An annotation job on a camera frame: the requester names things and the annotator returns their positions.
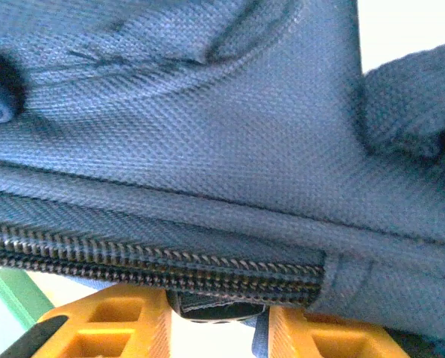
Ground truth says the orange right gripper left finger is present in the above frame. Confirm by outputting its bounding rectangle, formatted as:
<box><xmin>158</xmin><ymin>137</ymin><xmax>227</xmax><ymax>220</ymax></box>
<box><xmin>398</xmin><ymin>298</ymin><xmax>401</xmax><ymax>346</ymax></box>
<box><xmin>0</xmin><ymin>284</ymin><xmax>174</xmax><ymax>358</ymax></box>

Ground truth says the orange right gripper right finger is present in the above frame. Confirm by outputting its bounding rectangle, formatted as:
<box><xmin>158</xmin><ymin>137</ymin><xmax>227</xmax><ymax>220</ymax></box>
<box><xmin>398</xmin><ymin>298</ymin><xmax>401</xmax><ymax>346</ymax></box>
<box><xmin>265</xmin><ymin>305</ymin><xmax>410</xmax><ymax>358</ymax></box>

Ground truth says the navy blue backpack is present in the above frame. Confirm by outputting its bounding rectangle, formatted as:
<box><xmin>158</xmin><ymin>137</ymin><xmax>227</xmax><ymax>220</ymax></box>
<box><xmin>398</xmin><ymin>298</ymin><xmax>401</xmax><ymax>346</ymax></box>
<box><xmin>0</xmin><ymin>0</ymin><xmax>445</xmax><ymax>358</ymax></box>

